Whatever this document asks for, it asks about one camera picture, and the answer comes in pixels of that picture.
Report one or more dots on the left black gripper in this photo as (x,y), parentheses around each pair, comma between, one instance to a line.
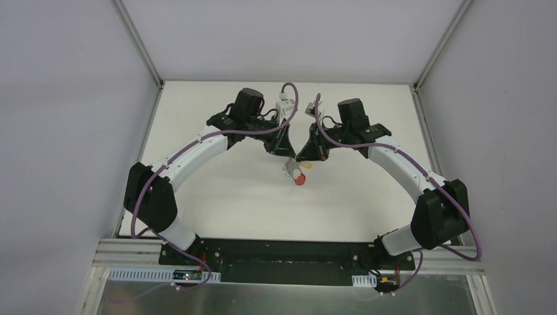
(274,138)

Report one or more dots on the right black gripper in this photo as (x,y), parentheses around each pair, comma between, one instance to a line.
(318,142)

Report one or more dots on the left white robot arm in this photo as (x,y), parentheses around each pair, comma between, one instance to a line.
(150,190)

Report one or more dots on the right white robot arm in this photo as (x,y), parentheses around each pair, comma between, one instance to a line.
(441,210)

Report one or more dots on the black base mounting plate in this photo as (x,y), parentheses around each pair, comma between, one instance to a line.
(288,262)

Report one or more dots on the right controller board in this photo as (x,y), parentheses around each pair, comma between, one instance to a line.
(388,282)

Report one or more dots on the controller board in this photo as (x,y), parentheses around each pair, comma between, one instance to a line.
(187,276)
(388,282)

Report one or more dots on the left controller board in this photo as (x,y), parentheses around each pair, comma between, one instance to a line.
(187,276)

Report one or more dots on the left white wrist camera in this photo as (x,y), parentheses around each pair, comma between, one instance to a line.
(285,107)

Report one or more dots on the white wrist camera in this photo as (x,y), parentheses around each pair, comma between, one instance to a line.
(314,110)
(285,107)

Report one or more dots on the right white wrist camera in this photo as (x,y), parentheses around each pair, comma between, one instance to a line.
(314,110)

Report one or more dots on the right white slotted cable duct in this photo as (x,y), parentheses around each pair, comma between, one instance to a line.
(369,280)

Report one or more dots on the aluminium frame rail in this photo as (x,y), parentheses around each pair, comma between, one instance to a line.
(145,253)

